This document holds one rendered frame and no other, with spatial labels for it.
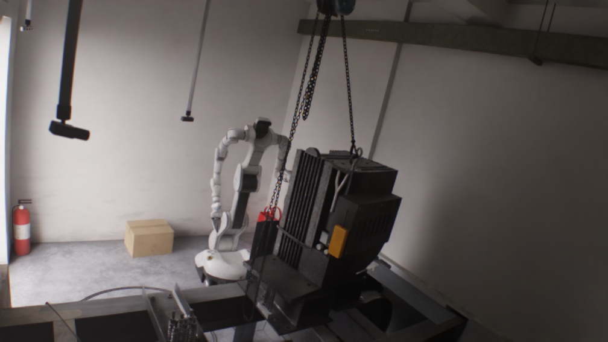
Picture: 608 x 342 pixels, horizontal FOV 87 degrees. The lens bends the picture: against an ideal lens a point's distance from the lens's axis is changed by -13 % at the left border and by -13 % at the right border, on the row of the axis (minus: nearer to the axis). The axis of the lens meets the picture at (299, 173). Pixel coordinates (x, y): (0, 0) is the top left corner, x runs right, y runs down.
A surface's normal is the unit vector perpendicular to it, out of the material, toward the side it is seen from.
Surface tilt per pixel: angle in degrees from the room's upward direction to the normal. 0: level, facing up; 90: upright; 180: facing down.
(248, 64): 90
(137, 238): 90
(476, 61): 90
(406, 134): 90
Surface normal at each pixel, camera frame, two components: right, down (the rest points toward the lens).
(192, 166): 0.55, 0.33
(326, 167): -0.69, 0.03
